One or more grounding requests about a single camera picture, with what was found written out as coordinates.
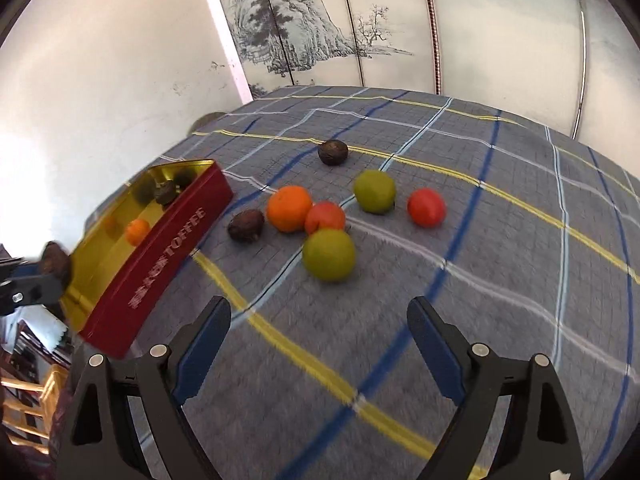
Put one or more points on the large orange fruit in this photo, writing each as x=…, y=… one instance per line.
x=287, y=208

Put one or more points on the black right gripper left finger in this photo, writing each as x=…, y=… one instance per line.
x=99, y=440

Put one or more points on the wooden shelf furniture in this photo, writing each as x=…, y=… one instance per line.
x=36, y=353

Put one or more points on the red gold toffee tin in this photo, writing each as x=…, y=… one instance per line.
x=115, y=286

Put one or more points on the red fruit right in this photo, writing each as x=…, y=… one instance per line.
x=426, y=208

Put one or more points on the red-orange fruit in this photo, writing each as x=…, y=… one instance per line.
x=325, y=215

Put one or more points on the small orange in tin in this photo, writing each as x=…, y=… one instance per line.
x=136, y=231

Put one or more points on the dark brown fruit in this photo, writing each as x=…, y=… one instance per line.
x=333, y=152
x=165, y=193
x=246, y=226
x=55, y=260

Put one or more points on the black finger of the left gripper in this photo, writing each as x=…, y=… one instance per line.
x=23, y=284

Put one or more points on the grey plaid tablecloth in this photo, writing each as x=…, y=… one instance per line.
x=539, y=252

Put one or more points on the dark brown fruit in tin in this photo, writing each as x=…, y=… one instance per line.
x=165, y=193

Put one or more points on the painted folding screen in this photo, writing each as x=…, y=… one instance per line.
x=570, y=64

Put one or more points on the green fruit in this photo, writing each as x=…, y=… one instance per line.
x=329, y=255
x=375, y=191

